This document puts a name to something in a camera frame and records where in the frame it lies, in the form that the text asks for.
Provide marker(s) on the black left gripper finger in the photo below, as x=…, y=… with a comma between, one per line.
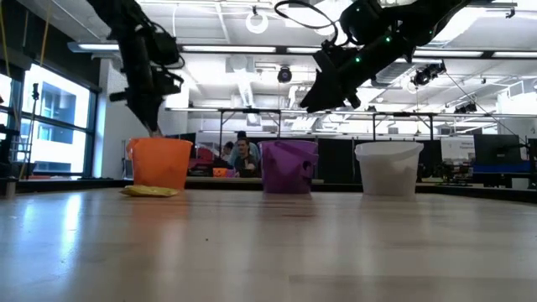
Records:
x=149, y=117

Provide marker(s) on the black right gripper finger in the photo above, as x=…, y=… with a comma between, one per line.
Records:
x=337, y=96
x=319, y=94

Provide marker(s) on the yellow Sour Patch candy pack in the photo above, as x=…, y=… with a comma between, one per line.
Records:
x=149, y=191

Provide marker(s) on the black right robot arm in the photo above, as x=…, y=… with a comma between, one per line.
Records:
x=419, y=21

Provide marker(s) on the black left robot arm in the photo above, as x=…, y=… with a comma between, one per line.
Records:
x=121, y=25

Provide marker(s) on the black ceiling spotlight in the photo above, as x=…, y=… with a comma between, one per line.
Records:
x=284, y=75

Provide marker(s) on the black computer monitor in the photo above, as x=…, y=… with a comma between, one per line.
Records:
x=497, y=149
x=186, y=138

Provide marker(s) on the orange plastic bucket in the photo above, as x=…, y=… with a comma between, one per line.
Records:
x=159, y=165

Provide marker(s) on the purple plastic bucket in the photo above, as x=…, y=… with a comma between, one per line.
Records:
x=285, y=168

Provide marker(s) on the person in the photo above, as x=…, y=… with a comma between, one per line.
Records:
x=227, y=149
x=245, y=161
x=254, y=149

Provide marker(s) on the small orange pumpkin bucket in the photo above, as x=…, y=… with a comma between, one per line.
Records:
x=220, y=173

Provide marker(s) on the large dark-framed window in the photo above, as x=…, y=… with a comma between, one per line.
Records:
x=58, y=126

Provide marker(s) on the white plastic bucket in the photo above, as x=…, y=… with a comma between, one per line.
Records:
x=388, y=172

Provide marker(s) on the black tripod stand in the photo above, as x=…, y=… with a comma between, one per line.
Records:
x=35, y=90

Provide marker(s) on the white sign board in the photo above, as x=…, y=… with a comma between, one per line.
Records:
x=457, y=149

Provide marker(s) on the black ceiling track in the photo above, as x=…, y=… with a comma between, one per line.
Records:
x=495, y=4

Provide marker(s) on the black equipment rack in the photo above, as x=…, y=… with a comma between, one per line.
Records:
x=5, y=168

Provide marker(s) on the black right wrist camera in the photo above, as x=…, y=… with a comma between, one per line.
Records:
x=353, y=100

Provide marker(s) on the black ceiling camera cluster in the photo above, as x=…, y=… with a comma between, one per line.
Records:
x=425, y=75

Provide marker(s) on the black metal frame stand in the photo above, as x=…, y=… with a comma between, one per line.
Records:
x=251, y=110
x=403, y=114

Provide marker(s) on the white ventilation duct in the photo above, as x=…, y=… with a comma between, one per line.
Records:
x=245, y=90

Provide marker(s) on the long ceiling light rail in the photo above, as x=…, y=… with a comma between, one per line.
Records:
x=230, y=49

